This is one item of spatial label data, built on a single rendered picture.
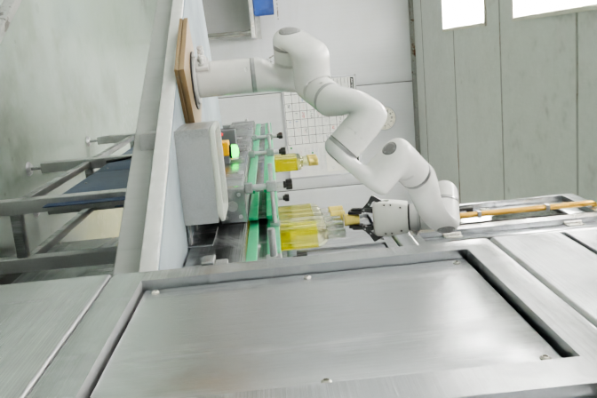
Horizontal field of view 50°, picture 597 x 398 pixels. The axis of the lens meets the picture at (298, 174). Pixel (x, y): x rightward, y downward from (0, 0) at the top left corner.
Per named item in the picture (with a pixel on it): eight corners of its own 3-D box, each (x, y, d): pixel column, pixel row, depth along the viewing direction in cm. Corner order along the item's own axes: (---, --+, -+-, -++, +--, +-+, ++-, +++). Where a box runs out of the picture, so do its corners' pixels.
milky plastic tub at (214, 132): (187, 226, 146) (224, 223, 147) (175, 131, 142) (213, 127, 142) (195, 209, 163) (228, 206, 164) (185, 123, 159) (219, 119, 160)
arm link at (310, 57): (313, 118, 160) (309, 59, 151) (270, 83, 177) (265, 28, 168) (345, 107, 163) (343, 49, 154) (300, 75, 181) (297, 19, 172)
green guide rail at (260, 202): (249, 221, 171) (278, 218, 171) (248, 218, 170) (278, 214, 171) (258, 139, 343) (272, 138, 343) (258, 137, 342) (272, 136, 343)
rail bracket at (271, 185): (249, 229, 166) (296, 225, 167) (242, 166, 163) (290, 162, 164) (249, 226, 169) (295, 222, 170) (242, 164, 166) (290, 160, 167)
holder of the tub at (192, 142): (187, 249, 147) (221, 245, 148) (173, 131, 142) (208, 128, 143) (195, 229, 164) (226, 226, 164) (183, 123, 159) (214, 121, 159)
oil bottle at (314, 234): (250, 254, 169) (330, 246, 170) (247, 234, 168) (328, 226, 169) (250, 248, 175) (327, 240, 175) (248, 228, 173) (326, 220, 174)
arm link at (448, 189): (459, 207, 166) (457, 176, 171) (417, 209, 168) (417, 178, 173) (459, 234, 178) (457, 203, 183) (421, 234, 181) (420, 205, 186)
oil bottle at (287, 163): (256, 174, 284) (319, 168, 285) (255, 162, 283) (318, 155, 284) (257, 171, 290) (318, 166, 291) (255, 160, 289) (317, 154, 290)
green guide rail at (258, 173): (246, 194, 169) (275, 191, 169) (245, 190, 169) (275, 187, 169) (256, 125, 341) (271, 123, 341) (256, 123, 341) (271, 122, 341)
